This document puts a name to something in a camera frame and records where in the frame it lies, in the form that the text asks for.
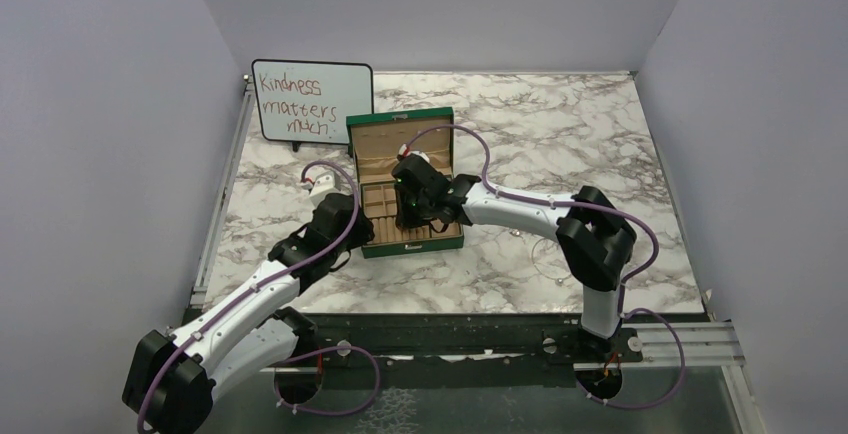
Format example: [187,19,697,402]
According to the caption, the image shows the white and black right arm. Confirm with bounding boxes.
[391,154,637,361]

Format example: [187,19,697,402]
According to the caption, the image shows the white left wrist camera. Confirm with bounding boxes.
[301,171,340,207]

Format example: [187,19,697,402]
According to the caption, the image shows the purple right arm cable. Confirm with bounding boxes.
[400,124,688,412]

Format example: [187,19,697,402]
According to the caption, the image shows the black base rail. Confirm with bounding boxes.
[261,313,643,390]

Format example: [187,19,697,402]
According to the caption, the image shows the silver chain necklace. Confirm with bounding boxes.
[529,238,574,285]

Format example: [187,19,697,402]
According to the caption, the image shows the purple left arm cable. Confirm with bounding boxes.
[135,160,382,434]

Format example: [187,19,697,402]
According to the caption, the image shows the whiteboard with red writing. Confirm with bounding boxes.
[251,59,374,151]

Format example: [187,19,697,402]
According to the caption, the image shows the green jewelry box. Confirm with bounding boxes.
[346,107,464,259]

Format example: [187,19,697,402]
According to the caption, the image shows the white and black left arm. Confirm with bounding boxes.
[122,192,374,433]

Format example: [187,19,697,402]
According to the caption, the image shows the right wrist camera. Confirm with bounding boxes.
[397,144,430,162]

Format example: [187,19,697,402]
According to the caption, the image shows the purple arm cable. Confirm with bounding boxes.
[400,124,688,412]
[135,160,382,434]

